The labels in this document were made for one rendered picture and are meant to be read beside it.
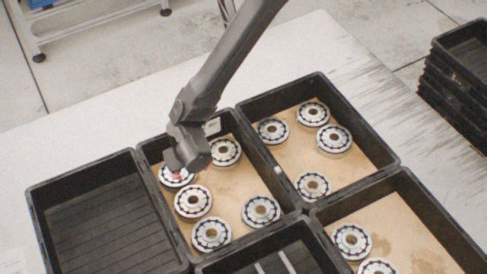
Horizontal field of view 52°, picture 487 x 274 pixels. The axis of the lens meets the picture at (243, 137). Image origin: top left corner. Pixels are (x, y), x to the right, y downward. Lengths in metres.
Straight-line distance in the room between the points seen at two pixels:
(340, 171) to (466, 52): 1.15
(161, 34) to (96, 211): 1.93
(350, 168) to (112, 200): 0.67
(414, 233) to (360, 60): 0.80
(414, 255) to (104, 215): 0.81
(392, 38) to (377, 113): 1.45
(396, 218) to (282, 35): 0.94
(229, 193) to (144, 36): 1.97
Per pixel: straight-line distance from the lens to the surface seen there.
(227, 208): 1.35
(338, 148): 1.44
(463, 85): 2.22
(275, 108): 1.52
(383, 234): 1.34
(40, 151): 1.77
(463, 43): 2.46
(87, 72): 3.05
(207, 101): 1.03
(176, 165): 1.17
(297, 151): 1.45
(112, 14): 3.19
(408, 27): 3.28
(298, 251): 1.29
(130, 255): 1.32
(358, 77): 1.87
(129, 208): 1.39
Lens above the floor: 1.99
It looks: 51 degrees down
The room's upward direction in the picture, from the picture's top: 3 degrees counter-clockwise
